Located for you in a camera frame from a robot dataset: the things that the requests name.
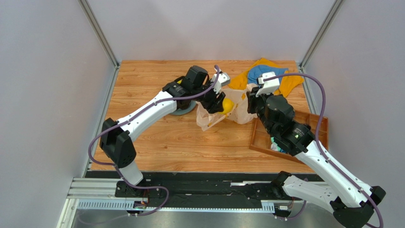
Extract purple cable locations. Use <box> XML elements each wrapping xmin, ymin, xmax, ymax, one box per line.
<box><xmin>269</xmin><ymin>72</ymin><xmax>384</xmax><ymax>228</ymax></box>
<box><xmin>87</xmin><ymin>65</ymin><xmax>222</xmax><ymax>190</ymax></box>

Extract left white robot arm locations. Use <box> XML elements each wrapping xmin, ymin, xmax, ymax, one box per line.
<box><xmin>99</xmin><ymin>66</ymin><xmax>231</xmax><ymax>186</ymax></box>

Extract yellow lemon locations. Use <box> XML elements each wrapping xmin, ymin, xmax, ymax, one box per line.
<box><xmin>219</xmin><ymin>98</ymin><xmax>234</xmax><ymax>115</ymax></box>

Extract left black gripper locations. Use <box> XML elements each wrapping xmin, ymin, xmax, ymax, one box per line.
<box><xmin>192</xmin><ymin>79</ymin><xmax>225</xmax><ymax>114</ymax></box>

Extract brown wooden divided tray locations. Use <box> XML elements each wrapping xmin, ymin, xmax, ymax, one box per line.
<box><xmin>249</xmin><ymin>111</ymin><xmax>329</xmax><ymax>164</ymax></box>

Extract teal white rolled socks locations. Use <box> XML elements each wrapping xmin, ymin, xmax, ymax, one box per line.
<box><xmin>270</xmin><ymin>137</ymin><xmax>286</xmax><ymax>153</ymax></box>

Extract blue bucket hat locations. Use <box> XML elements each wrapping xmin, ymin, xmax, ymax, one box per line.
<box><xmin>247</xmin><ymin>65</ymin><xmax>289</xmax><ymax>84</ymax></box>

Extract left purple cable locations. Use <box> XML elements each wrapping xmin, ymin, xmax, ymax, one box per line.
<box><xmin>87</xmin><ymin>65</ymin><xmax>222</xmax><ymax>190</ymax></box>

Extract translucent plastic bag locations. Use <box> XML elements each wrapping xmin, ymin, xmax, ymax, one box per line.
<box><xmin>196</xmin><ymin>84</ymin><xmax>257</xmax><ymax>131</ymax></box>

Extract yellow cloth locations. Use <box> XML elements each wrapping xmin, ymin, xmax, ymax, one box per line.
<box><xmin>228</xmin><ymin>58</ymin><xmax>304</xmax><ymax>97</ymax></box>

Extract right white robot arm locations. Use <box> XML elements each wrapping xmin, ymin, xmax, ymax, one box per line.
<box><xmin>246</xmin><ymin>87</ymin><xmax>386</xmax><ymax>228</ymax></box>

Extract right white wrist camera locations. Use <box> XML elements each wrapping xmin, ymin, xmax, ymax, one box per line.
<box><xmin>256</xmin><ymin>72</ymin><xmax>280</xmax><ymax>97</ymax></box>

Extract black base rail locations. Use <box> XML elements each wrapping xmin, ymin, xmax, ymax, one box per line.
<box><xmin>67</xmin><ymin>171</ymin><xmax>337</xmax><ymax>217</ymax></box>

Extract grey-blue fruit plate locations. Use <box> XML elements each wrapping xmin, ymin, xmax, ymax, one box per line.
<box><xmin>171</xmin><ymin>101</ymin><xmax>196</xmax><ymax>115</ymax></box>

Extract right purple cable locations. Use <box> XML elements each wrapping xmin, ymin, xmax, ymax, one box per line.
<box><xmin>269</xmin><ymin>72</ymin><xmax>384</xmax><ymax>228</ymax></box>

